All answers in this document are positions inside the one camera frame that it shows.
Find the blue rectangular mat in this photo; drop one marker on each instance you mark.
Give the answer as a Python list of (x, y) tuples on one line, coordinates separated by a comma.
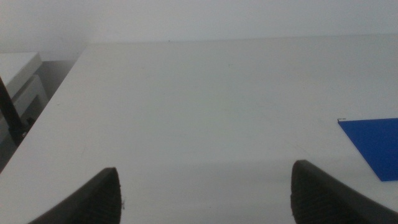
[(377, 146)]

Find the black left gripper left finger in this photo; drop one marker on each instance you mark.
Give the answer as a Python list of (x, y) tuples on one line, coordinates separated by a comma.
[(93, 202)]

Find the white cabinet beside table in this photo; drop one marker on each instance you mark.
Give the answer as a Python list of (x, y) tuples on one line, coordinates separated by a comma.
[(18, 74)]

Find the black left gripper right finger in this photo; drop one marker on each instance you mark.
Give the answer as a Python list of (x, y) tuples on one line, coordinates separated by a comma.
[(323, 199)]

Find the black clamp pole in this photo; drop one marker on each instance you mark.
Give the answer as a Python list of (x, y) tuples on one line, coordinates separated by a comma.
[(11, 118)]

